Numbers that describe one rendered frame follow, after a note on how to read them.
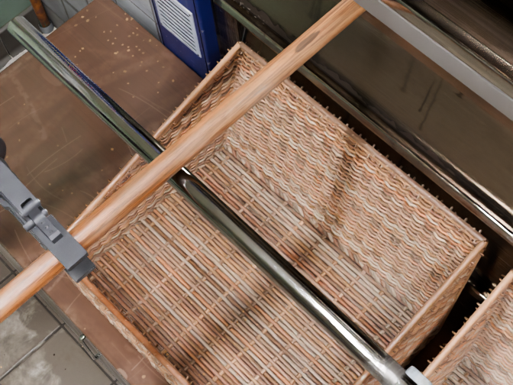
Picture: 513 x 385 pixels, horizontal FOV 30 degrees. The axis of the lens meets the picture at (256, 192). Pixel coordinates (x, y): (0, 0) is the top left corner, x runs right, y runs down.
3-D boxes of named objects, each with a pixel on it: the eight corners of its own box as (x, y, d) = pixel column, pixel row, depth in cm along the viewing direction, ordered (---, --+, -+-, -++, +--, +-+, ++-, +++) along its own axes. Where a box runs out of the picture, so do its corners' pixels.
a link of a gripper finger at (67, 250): (52, 216, 113) (50, 213, 112) (89, 254, 110) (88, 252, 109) (32, 233, 112) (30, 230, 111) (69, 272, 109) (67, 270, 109)
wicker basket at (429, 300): (251, 114, 190) (240, 32, 166) (473, 302, 170) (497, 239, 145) (64, 279, 177) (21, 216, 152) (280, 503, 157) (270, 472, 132)
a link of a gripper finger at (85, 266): (39, 242, 115) (40, 245, 115) (75, 281, 112) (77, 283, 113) (59, 226, 115) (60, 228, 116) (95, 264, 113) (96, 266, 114)
